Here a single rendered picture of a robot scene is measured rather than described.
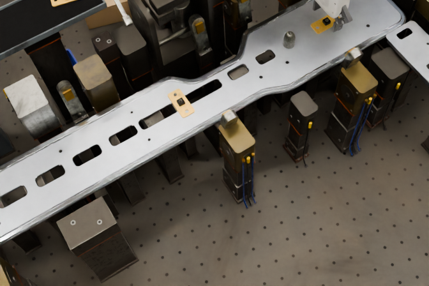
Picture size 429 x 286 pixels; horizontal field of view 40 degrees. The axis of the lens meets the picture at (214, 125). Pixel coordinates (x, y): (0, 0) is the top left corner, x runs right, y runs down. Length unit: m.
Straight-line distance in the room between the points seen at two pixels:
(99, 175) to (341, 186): 0.71
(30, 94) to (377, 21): 0.94
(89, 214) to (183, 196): 0.41
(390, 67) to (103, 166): 0.80
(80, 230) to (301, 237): 0.64
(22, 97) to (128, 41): 0.30
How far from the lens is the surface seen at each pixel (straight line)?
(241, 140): 1.44
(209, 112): 1.53
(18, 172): 1.56
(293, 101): 1.56
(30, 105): 1.50
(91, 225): 1.42
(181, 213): 1.74
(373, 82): 1.55
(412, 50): 1.69
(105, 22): 2.10
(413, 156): 1.87
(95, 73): 1.54
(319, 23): 1.69
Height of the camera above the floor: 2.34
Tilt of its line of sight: 62 degrees down
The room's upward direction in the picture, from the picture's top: 5 degrees counter-clockwise
